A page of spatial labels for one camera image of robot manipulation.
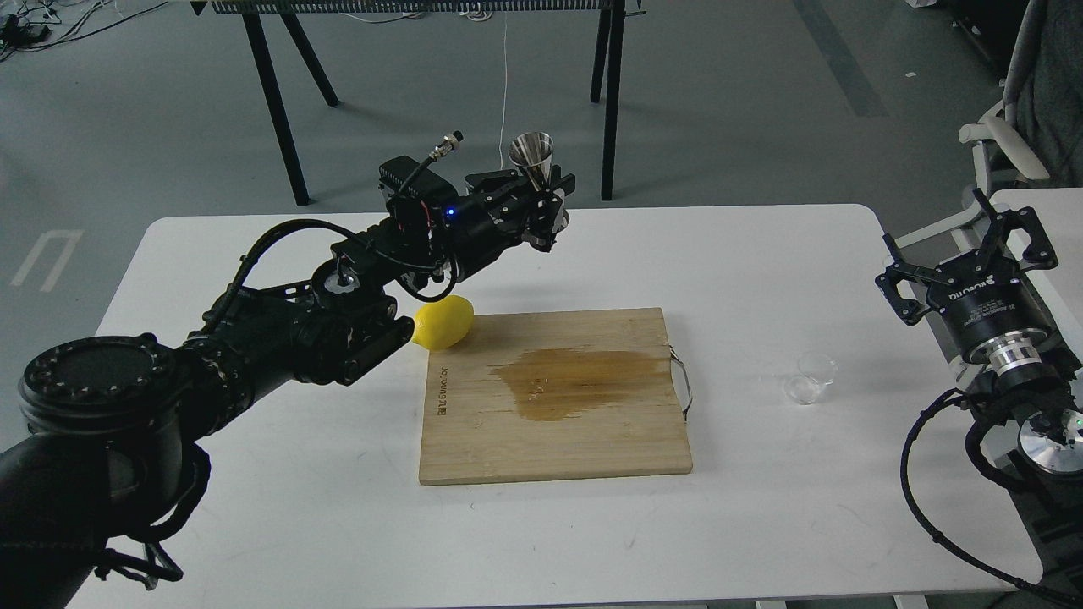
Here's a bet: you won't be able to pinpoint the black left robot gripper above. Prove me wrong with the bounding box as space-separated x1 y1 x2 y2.
436 170 576 282

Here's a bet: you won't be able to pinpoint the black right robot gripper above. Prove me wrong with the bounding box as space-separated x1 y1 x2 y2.
876 187 1059 365

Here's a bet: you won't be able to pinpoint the steel double jigger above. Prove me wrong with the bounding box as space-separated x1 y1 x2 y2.
508 131 561 192

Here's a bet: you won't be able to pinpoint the clear small measuring cup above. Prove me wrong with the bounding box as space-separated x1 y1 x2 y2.
783 352 838 406

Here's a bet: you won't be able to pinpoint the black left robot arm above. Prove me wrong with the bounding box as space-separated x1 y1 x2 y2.
1 131 576 608

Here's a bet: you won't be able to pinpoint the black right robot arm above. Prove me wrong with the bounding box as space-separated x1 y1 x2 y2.
875 189 1080 608

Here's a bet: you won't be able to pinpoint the white side table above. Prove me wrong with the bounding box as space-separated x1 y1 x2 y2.
986 187 1083 339

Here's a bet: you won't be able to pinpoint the yellow lemon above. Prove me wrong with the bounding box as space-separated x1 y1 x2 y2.
412 294 475 352

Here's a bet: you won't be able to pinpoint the white office chair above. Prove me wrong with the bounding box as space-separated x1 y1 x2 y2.
893 0 1054 255

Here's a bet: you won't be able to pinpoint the bamboo cutting board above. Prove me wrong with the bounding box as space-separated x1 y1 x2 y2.
418 307 693 485

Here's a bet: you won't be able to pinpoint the person in grey clothes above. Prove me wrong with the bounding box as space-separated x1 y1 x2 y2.
1016 1 1082 187

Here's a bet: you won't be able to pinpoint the white cable on floor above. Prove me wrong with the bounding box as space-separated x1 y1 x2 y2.
498 10 512 150

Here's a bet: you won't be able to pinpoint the black metal frame table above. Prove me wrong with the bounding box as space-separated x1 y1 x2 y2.
190 0 648 206

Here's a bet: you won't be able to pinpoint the black cables on floor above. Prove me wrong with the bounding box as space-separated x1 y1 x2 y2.
0 0 170 60

